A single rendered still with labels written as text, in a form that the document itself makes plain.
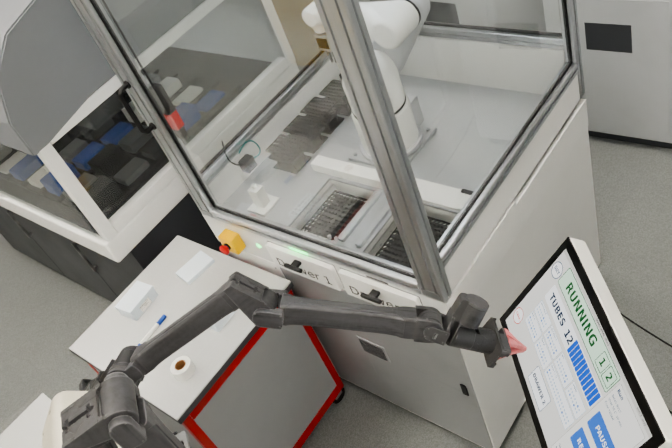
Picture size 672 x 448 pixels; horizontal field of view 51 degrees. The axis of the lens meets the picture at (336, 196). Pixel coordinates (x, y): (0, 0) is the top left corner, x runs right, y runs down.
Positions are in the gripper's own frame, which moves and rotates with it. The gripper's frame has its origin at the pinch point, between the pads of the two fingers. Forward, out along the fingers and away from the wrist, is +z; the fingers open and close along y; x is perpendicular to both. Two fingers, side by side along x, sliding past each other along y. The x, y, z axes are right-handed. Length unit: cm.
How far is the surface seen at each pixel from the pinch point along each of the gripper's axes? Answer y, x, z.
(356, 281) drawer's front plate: 43, 33, -24
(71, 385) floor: 108, 212, -91
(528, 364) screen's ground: -3.8, 0.6, 0.9
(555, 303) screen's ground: 2.8, -14.2, 0.7
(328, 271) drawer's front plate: 50, 39, -30
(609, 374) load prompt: -20.4, -20.5, 0.7
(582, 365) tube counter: -14.5, -14.8, 0.8
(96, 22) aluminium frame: 87, 1, -114
